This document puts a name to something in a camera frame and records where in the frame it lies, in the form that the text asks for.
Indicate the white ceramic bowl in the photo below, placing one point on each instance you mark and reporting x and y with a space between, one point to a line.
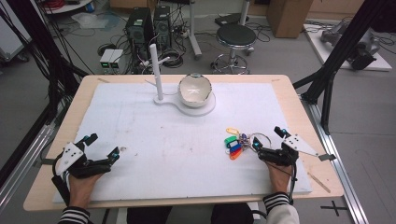
194 90

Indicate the grey robot device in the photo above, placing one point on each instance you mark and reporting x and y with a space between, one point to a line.
362 46

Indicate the white foam board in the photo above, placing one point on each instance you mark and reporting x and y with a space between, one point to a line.
155 149

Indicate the white base board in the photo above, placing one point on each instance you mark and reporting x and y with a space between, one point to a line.
323 53

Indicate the person's left hand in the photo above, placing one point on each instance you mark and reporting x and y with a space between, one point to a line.
82 188

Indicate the black round stool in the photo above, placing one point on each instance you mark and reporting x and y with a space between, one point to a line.
236 35

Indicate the round white table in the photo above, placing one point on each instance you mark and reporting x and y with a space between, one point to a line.
67 6

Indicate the aluminium rail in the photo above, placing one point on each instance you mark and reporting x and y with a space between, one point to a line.
339 161
25 165

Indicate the brown cardboard box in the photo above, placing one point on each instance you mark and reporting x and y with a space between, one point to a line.
288 17

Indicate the white power supply box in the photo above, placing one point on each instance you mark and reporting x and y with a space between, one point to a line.
106 59
115 59

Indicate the key bunch with colourful tags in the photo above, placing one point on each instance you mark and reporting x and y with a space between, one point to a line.
235 146

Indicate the clear plastic bag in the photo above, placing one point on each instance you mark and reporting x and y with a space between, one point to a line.
90 20

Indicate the black computer tower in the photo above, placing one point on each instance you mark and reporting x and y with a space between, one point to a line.
162 26
139 28

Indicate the person's right hand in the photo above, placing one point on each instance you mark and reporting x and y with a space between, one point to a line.
280 177

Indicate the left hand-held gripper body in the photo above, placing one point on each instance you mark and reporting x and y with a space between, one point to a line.
70 155

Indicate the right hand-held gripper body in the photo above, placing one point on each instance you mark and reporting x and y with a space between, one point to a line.
297 145

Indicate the black metal frame stand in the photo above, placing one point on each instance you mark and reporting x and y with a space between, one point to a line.
336 56
40 46

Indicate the thin wooden stick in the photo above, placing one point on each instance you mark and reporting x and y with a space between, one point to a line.
319 182

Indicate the person's dark trouser legs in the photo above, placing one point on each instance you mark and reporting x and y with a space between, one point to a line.
190 215

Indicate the white stand with pole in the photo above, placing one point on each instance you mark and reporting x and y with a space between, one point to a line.
157 71

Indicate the white metal table leg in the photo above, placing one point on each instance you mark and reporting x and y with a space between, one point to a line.
193 28

